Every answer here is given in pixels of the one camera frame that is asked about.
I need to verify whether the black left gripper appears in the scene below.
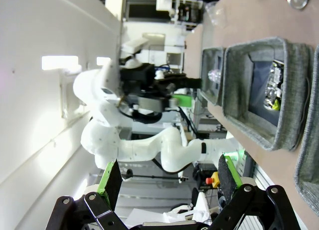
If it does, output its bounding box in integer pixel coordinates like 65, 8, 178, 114
120, 63, 202, 109

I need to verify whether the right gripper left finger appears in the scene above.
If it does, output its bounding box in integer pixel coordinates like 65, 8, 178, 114
46, 159, 134, 230

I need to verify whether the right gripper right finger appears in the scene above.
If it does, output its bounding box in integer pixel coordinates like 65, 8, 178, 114
210, 154, 301, 230

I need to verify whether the crushed clear pink-label bottle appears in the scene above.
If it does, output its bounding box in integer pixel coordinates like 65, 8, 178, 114
208, 68, 222, 83

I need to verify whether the yellow emergency stop button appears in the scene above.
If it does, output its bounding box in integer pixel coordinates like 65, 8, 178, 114
205, 171, 220, 189

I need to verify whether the grey felt basket for plastic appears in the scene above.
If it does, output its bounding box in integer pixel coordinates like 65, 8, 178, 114
200, 47, 226, 107

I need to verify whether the grey felt basket for cans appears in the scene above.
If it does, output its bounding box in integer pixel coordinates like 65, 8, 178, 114
222, 36, 315, 151

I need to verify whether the white background equipment rack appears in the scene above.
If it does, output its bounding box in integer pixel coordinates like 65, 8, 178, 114
156, 0, 204, 25

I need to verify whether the clear plastic cup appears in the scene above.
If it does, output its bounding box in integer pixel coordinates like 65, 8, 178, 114
204, 2, 228, 29

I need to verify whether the empty grey felt basket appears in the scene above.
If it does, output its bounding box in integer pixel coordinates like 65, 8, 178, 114
294, 44, 319, 213

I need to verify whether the white ceiling mounted fixture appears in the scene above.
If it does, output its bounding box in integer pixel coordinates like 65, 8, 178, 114
59, 70, 88, 119

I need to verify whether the large rectangular ceiling light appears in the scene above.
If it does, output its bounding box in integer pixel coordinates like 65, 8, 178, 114
41, 55, 82, 72

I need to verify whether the ribbed aluminium mounting rail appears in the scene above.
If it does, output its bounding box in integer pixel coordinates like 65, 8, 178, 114
238, 150, 277, 193

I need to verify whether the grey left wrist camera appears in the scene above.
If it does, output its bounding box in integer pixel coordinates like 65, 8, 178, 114
138, 97, 165, 114

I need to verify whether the black front camera stand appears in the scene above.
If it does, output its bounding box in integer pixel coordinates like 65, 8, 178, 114
121, 169, 190, 184

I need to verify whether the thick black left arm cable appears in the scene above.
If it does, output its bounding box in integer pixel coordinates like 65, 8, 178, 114
117, 104, 164, 123

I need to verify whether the black cable under arm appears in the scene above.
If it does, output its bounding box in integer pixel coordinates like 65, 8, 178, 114
152, 159, 191, 175

